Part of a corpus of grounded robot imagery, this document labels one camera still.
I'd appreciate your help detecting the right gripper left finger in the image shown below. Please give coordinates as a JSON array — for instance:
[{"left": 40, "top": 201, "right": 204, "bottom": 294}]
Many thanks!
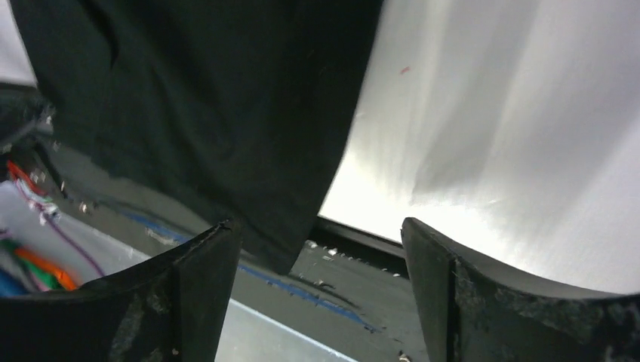
[{"left": 1, "top": 219, "right": 242, "bottom": 362}]

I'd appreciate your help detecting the black t shirt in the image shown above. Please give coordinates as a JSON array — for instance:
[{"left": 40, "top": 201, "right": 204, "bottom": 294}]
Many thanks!
[{"left": 11, "top": 1, "right": 383, "bottom": 274}]

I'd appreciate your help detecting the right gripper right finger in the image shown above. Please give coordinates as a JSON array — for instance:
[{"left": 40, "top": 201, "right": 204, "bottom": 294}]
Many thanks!
[{"left": 401, "top": 218, "right": 639, "bottom": 361}]

